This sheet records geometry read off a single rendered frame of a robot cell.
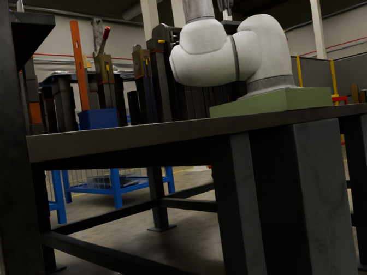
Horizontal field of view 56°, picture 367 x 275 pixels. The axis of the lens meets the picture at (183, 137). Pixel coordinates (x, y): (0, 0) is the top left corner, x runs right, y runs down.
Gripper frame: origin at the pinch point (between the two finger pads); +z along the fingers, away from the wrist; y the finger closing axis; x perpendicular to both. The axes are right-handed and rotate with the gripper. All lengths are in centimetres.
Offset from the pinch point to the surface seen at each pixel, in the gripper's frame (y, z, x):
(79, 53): 5, 14, 71
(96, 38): 7, 7, 62
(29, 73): -1, 23, 91
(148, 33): 725, -222, -225
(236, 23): -5.4, 4.9, -1.0
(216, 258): 21, 120, 13
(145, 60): 3.4, 18.4, 43.1
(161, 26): 4.7, 2.8, 32.7
